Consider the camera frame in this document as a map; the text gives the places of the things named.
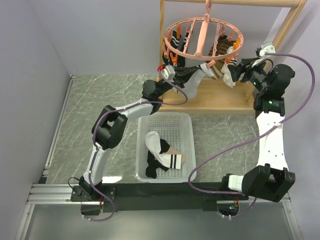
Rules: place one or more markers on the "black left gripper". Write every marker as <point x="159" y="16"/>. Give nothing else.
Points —
<point x="183" y="75"/>

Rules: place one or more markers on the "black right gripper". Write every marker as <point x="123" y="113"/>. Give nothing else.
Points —
<point x="246" y="65"/>

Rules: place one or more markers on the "white sock with black stripes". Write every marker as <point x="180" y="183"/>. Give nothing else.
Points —
<point x="191" y="86"/>

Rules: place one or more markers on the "pink round clip hanger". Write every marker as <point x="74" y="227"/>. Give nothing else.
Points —
<point x="184" y="30"/>

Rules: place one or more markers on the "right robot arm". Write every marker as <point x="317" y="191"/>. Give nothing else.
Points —
<point x="270" y="179"/>

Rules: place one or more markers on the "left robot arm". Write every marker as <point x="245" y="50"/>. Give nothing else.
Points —
<point x="109" y="128"/>

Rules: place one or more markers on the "wooden hanger rack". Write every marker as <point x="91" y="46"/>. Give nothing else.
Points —
<point x="216" y="98"/>

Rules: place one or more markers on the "hanging brown striped sock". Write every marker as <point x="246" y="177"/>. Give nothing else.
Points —
<point x="223" y="44"/>

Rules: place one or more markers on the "white plastic laundry basket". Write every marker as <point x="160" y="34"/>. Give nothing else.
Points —
<point x="174" y="127"/>

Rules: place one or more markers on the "beige sock in basket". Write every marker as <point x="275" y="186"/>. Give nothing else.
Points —
<point x="173" y="151"/>

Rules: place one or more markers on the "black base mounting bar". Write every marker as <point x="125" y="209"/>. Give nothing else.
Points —
<point x="154" y="196"/>

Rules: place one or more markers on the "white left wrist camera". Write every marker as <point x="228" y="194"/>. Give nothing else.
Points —
<point x="167" y="72"/>

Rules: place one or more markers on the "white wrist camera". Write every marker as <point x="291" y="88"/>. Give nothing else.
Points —
<point x="262" y="51"/>
<point x="167" y="72"/>

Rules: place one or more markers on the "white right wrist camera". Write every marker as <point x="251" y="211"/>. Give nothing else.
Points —
<point x="262" y="51"/>

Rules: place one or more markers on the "aluminium rail frame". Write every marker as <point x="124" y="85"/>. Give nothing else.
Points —
<point x="144" y="211"/>

